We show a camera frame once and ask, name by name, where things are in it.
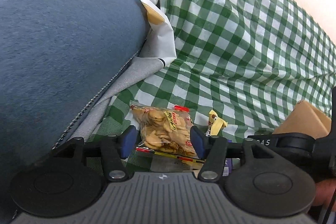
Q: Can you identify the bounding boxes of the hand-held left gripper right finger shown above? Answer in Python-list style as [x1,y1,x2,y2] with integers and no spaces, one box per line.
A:
[189,126,279,183]

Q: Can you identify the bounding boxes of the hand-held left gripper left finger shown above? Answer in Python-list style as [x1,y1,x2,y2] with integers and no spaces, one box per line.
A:
[51,125,137,183]

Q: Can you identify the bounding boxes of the cardboard box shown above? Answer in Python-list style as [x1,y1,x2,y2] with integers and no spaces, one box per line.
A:
[272,99,332,139]

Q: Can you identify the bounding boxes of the clear cracker packet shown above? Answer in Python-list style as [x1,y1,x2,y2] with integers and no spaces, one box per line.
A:
[129,101,198,157]

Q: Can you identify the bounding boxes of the person's right hand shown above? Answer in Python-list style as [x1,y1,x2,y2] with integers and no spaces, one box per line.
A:
[315,179,336,208]

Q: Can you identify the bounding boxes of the yellow snack bar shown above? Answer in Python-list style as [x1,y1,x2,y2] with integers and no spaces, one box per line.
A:
[206,109,228,136]

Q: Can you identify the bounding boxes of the clear nut snack packet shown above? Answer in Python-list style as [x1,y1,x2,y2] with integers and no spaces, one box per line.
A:
[135,147,206,171]

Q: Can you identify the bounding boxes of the purple snack packet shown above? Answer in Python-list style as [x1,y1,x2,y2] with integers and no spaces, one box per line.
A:
[223,157,234,177]

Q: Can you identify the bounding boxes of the grey sofa seat fabric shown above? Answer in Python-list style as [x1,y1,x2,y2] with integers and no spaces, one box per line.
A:
[71,57,164,142]

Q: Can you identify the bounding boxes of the green checkered cloth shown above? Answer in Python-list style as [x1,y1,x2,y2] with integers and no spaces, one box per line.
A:
[87,0,336,177]

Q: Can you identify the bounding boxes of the white plastic sheet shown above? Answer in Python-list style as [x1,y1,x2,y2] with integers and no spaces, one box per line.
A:
[134,0,177,69]

